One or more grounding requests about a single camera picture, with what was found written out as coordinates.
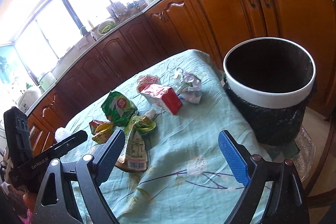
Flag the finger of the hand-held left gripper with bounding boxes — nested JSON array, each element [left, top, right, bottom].
[[52, 131, 88, 161]]

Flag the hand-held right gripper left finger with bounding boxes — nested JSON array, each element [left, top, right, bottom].
[[34, 129, 126, 224]]

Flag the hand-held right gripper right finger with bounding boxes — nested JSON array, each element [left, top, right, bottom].
[[218, 130, 306, 224]]

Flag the long beige snack packet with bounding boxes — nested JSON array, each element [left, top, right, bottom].
[[115, 127, 149, 172]]

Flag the red and yellow wrapper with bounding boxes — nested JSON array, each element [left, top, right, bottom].
[[89, 119, 115, 144]]

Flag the yellow-green wrapper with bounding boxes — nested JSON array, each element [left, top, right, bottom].
[[123, 115, 157, 135]]

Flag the green snack packet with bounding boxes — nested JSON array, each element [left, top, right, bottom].
[[101, 90, 138, 127]]

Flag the black white-rimmed waste bin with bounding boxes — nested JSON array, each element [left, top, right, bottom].
[[223, 36, 317, 146]]

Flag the red and white carton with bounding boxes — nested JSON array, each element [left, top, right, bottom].
[[140, 84, 183, 115]]

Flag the white red-print wrapper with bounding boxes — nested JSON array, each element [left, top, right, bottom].
[[136, 74, 161, 93]]

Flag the white paper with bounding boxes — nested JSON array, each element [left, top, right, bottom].
[[172, 68, 203, 104]]

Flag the white rice cooker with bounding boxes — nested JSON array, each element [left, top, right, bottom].
[[17, 86, 42, 111]]

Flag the light green floral tablecloth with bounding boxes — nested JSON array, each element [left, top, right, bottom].
[[64, 49, 300, 224]]

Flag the green and white pot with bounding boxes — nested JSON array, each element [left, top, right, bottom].
[[38, 71, 57, 90]]

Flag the bowl of green vegetables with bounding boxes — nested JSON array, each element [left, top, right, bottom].
[[97, 18, 116, 35]]

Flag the large kitchen window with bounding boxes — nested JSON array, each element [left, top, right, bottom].
[[14, 0, 147, 77]]

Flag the wooden knife block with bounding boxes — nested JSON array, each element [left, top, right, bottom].
[[106, 2, 119, 20]]

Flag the wooden base cabinets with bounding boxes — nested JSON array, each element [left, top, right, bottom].
[[26, 0, 336, 156]]

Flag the blue wall poster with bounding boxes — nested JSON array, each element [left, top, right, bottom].
[[0, 43, 17, 86]]

